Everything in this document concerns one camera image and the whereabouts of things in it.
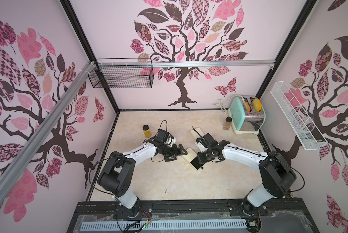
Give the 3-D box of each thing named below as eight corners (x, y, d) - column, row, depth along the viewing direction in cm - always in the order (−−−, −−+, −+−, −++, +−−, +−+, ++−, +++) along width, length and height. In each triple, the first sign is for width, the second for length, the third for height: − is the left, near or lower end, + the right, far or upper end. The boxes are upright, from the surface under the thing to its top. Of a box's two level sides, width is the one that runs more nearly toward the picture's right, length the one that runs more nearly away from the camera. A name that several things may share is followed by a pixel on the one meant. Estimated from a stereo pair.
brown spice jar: (223, 129, 109) (226, 122, 103) (222, 123, 113) (224, 116, 106) (229, 129, 109) (233, 122, 103) (228, 123, 113) (231, 116, 106)
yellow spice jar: (145, 139, 105) (142, 131, 97) (145, 133, 108) (142, 124, 100) (151, 138, 105) (148, 130, 97) (150, 132, 109) (148, 124, 101)
